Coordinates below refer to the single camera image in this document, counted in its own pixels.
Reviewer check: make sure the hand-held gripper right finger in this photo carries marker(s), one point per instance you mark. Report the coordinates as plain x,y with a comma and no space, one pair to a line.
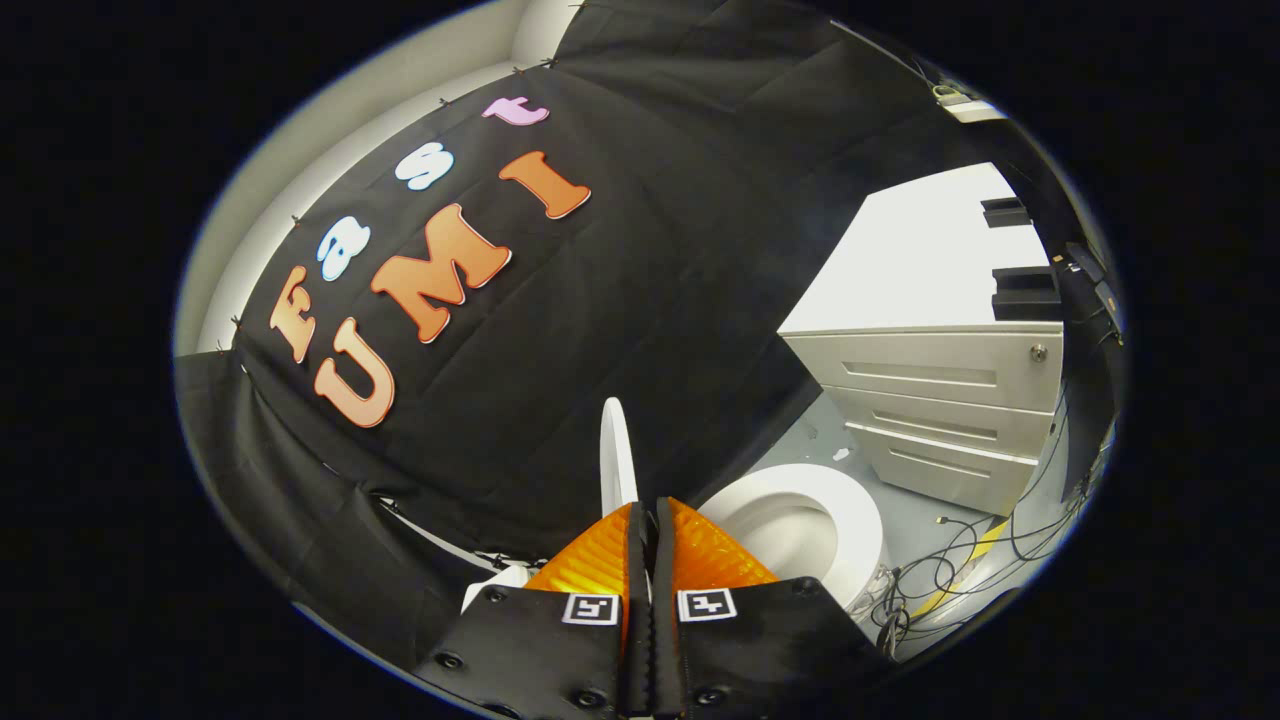
760,650

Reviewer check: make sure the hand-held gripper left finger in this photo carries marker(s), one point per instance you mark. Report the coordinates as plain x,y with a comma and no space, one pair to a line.
540,650

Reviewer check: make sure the white toilet lid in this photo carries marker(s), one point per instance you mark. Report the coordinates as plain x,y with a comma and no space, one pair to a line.
617,460

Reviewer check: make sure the white toilet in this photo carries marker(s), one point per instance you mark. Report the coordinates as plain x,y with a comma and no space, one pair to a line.
850,530

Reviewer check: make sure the black backdrop cloth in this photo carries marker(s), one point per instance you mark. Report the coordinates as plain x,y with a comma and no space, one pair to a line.
600,330

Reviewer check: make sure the white drawer cabinet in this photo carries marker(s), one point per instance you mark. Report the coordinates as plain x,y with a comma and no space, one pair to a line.
930,280

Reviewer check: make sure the large black box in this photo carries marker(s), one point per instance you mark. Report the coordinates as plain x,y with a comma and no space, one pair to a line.
1025,295

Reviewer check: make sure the black electronic device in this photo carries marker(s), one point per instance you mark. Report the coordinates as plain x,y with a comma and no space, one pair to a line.
1085,268

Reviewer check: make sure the small black box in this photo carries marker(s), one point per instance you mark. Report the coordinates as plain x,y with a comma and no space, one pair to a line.
1005,212

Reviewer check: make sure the white side table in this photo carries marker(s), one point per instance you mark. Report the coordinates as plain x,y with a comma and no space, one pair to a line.
975,108

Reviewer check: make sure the small grey object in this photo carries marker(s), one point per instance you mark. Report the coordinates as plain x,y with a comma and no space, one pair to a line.
946,94

